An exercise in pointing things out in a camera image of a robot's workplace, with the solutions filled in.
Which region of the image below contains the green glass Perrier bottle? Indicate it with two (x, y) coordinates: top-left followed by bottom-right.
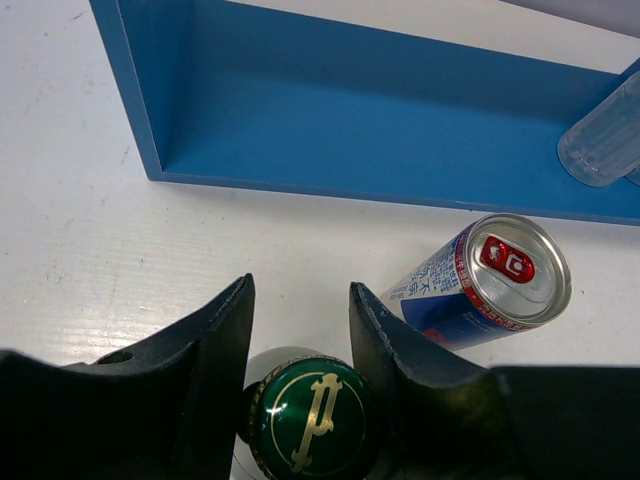
(231, 346), (385, 479)

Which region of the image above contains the blue and yellow wooden shelf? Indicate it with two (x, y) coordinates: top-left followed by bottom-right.
(92, 1), (639, 225)

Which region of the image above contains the blue silver Red Bull can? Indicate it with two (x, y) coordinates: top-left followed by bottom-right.
(381, 213), (572, 350)

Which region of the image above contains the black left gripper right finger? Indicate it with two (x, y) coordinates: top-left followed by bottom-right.
(349, 283), (639, 479)

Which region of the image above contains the clear Pocari Sweat bottle left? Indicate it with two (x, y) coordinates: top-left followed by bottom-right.
(557, 73), (639, 187)

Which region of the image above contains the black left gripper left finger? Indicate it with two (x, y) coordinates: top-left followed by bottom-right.
(1, 275), (255, 479)

